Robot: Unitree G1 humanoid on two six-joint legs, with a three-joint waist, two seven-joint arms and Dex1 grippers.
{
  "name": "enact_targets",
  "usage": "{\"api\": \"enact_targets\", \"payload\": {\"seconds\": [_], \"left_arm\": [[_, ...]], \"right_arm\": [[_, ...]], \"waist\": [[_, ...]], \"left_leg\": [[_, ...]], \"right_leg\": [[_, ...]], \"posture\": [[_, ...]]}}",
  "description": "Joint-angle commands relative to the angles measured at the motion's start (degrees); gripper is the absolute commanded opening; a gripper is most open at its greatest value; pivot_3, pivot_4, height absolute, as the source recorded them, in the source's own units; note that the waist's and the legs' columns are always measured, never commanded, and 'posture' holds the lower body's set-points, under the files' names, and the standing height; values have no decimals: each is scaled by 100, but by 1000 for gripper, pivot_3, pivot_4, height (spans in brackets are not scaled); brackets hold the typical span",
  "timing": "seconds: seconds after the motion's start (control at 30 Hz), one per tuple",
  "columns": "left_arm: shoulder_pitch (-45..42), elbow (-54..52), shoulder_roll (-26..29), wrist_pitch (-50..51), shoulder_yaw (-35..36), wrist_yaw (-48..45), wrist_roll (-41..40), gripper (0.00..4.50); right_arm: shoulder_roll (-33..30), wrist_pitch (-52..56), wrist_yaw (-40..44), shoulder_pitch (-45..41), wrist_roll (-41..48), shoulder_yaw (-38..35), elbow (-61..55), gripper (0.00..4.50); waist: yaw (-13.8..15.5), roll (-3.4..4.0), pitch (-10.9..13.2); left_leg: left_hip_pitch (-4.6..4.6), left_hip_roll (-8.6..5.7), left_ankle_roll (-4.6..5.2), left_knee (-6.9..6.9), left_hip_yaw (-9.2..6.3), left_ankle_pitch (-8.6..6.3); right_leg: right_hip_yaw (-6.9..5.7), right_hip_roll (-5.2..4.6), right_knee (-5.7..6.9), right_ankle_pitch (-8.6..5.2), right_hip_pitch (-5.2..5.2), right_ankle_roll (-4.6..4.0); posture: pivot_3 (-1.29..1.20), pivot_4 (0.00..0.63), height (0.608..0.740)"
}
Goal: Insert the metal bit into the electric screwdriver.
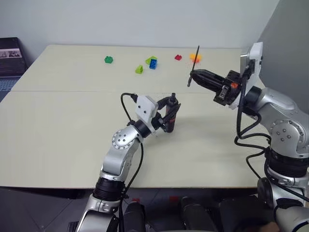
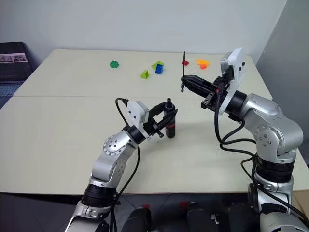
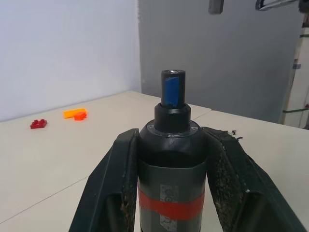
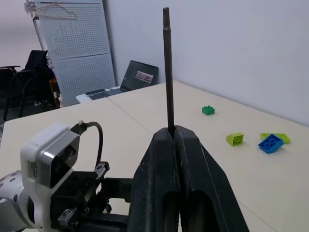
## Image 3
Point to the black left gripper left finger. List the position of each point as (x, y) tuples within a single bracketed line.
[(103, 174)]

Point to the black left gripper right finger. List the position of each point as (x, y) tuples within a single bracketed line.
[(243, 178)]

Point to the orange toy brick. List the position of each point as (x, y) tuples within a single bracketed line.
[(80, 116)]

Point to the yellow-orange flat toy plate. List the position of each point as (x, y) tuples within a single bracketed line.
[(72, 113)]

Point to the red toy brick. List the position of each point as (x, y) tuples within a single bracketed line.
[(38, 124)]

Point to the grey partition panel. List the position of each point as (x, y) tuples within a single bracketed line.
[(217, 55)]

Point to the silver metal bracket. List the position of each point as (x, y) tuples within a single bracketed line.
[(271, 4)]

